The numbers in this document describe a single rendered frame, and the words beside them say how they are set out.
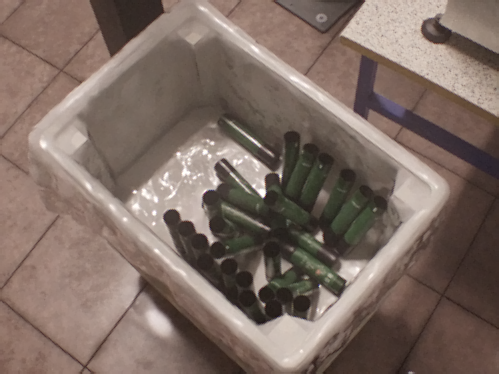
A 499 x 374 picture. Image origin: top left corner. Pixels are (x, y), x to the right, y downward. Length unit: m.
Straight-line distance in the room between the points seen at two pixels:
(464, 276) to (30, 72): 1.45
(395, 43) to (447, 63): 0.10
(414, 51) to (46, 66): 1.35
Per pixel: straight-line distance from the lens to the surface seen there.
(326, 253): 1.25
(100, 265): 1.81
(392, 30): 1.17
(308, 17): 2.14
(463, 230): 1.84
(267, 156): 1.33
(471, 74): 1.15
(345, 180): 1.22
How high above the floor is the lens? 1.65
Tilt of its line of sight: 64 degrees down
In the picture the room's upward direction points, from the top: 7 degrees counter-clockwise
